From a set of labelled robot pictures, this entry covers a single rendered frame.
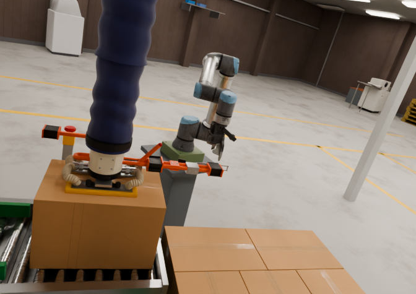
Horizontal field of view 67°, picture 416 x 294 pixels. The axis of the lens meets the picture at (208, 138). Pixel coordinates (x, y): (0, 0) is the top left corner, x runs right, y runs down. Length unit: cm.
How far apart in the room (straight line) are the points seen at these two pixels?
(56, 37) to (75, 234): 851
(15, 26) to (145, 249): 946
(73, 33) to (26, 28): 142
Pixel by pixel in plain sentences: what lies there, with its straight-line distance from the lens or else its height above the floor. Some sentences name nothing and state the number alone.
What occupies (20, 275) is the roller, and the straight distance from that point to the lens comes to 184.
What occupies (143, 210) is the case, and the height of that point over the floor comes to 93.
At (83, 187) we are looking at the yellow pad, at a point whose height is 97.
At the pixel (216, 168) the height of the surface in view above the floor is 110.
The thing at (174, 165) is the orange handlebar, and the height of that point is 109.
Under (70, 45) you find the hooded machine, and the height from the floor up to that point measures 31.
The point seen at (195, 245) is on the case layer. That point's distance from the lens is 210.
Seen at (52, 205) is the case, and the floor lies 92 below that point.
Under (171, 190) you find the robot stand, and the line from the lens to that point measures 266.
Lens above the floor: 185
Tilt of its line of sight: 20 degrees down
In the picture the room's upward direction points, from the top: 15 degrees clockwise
